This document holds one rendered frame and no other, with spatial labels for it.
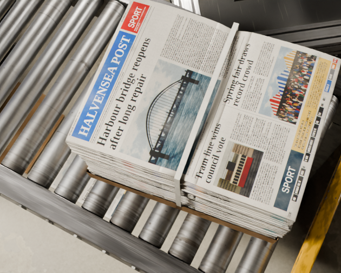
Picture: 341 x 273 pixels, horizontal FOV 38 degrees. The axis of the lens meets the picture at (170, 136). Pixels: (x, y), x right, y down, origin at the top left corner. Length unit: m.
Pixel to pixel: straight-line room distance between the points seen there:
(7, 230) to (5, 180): 0.85
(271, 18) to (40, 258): 1.18
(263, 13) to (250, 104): 1.12
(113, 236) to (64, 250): 0.85
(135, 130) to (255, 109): 0.19
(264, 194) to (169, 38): 0.30
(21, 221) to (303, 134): 1.29
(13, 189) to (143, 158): 0.36
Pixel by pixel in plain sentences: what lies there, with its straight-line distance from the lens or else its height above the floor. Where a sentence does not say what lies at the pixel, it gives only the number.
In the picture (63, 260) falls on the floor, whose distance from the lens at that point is 1.81.
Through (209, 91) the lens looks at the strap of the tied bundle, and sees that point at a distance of 0.78.
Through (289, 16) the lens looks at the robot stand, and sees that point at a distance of 1.90.
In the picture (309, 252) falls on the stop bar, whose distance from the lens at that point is 0.96.
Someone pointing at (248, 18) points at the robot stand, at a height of 0.21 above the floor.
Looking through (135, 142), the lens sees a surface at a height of 1.03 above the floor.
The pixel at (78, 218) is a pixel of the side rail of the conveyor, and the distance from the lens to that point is 0.99.
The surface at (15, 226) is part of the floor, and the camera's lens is 1.87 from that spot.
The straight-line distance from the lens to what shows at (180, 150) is 0.76.
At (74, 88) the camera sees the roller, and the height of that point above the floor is 0.78.
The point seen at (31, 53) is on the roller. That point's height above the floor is 0.79.
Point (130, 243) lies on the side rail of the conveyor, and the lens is 0.96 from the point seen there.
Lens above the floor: 1.74
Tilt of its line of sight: 69 degrees down
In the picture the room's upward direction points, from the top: 5 degrees counter-clockwise
